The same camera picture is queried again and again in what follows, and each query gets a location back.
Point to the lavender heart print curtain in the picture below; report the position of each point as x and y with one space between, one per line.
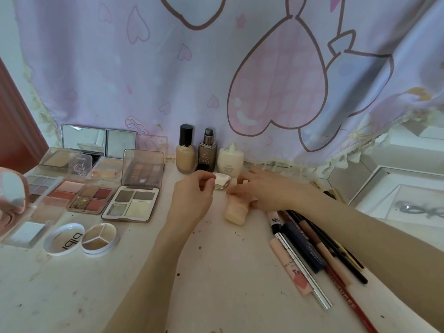
215 65

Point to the foundation bottle with black cap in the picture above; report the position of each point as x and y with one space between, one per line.
185 156

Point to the beige powder palette clear lid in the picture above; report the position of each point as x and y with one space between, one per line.
57 158

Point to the red brown wooden door frame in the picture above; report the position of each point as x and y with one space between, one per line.
17 124

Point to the peach cosmetic bottle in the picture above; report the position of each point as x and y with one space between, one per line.
237 213

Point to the silver cosmetic pen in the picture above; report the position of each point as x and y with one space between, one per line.
305 273

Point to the silver eyelash curler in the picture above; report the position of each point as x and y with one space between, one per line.
416 208

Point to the pink round cushion compact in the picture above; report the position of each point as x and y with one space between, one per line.
12 197

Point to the round clear lid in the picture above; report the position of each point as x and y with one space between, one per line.
64 239

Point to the person's right hand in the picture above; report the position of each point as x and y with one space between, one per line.
270 192

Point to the tan cosmetic pencil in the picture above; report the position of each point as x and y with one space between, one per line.
326 253

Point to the white open box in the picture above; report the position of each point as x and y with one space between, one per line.
392 190

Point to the navy blue cosmetic pen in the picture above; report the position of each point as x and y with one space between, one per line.
305 247

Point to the red cosmetic pencil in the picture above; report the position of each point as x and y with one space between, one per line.
350 298

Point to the black cosmetic pencil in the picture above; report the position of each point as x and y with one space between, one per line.
341 256
347 251

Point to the white capped cosmetic tube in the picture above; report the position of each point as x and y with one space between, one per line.
275 221

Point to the person's left hand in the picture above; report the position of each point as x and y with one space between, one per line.
189 204

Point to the four shade neutral eyeshadow palette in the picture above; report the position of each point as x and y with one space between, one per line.
133 202

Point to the pink blush palette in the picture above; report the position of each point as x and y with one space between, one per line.
66 191

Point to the round three shade concealer pot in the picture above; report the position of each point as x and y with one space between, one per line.
100 238

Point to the pink lip gloss tube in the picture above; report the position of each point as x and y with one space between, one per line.
293 268

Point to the person's right fingers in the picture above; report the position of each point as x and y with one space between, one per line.
244 190

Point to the person's left forearm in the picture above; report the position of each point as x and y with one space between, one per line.
152 280

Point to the small white compact case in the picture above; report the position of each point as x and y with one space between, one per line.
222 180

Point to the white cream pump bottle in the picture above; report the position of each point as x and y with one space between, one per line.
230 160

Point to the square brown foundation bottle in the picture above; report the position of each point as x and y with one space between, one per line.
207 154

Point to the peach powder palette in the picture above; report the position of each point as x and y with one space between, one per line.
107 168

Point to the clear square case heart design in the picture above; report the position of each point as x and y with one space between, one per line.
80 166

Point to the red and gold eyeshadow palette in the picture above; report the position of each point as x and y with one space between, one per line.
91 201

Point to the grey eyeshadow palette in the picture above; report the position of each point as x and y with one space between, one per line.
43 185

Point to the person's left fingers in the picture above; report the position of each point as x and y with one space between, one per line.
201 178

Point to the silver folding mirror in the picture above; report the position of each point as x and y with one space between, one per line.
99 140

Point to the white highlighter palette clear lid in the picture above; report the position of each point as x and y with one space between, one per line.
27 232

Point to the person's right forearm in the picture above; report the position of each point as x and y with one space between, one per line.
364 239

